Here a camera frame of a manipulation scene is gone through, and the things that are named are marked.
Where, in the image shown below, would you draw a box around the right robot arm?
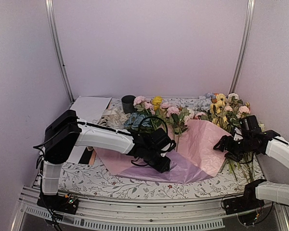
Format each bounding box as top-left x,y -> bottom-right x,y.
214,115 -> 289,215

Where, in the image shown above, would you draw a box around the yellow flower stem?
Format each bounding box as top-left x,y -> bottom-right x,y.
151,96 -> 167,130

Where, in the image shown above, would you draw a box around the pile of fake flowers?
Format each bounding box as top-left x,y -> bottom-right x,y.
190,92 -> 265,181

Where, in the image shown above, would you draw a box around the left aluminium frame post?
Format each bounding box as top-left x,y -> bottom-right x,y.
45,0 -> 75,104

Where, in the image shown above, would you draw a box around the front aluminium rail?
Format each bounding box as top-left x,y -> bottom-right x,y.
9,185 -> 289,231

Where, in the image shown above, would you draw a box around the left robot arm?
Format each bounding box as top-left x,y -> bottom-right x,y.
34,110 -> 176,209

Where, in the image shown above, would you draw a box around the dark grey mug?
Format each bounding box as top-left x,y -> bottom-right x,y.
121,95 -> 136,114

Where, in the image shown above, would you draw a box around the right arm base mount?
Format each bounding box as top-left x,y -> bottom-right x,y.
221,192 -> 265,215

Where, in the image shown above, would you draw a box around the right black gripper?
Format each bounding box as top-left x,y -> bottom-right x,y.
214,135 -> 254,162

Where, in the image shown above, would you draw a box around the white printed ribbon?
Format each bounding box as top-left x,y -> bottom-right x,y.
92,108 -> 130,129

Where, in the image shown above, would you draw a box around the aluminium frame post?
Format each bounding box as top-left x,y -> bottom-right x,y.
229,0 -> 255,93
45,0 -> 75,104

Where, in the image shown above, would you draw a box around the right aluminium frame post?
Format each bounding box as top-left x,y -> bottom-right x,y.
229,0 -> 255,93

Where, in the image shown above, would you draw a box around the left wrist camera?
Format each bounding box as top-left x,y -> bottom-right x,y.
160,140 -> 176,157

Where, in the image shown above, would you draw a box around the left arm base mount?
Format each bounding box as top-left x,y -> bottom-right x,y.
37,193 -> 79,215

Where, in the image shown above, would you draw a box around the blue hydrangea stem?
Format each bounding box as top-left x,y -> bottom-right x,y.
124,112 -> 154,133

